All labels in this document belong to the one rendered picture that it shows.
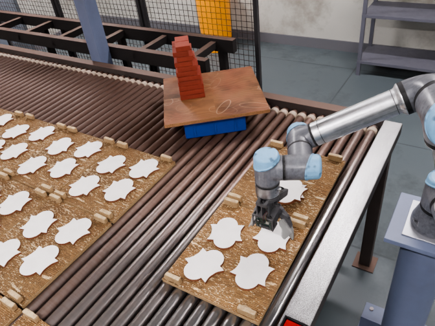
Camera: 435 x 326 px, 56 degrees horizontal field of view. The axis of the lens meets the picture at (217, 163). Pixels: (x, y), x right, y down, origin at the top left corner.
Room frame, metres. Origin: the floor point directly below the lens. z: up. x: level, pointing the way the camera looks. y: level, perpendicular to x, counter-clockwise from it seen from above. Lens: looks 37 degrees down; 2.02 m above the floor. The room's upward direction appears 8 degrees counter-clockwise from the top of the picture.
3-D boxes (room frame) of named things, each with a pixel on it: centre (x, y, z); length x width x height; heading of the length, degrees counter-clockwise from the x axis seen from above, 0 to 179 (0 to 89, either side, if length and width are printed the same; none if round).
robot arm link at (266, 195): (0.94, -0.14, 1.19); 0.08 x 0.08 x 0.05
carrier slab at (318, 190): (1.26, -0.27, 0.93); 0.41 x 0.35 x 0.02; 145
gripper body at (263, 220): (0.94, -0.14, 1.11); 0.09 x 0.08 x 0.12; 145
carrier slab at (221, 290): (0.92, -0.03, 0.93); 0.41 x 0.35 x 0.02; 145
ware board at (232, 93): (1.90, -0.02, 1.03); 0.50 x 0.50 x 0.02; 2
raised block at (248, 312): (0.68, -0.03, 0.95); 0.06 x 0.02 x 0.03; 55
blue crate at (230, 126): (1.83, -0.01, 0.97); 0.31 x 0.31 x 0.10; 2
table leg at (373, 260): (1.51, -0.79, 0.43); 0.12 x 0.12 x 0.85; 54
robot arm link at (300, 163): (0.94, -0.24, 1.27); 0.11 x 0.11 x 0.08; 80
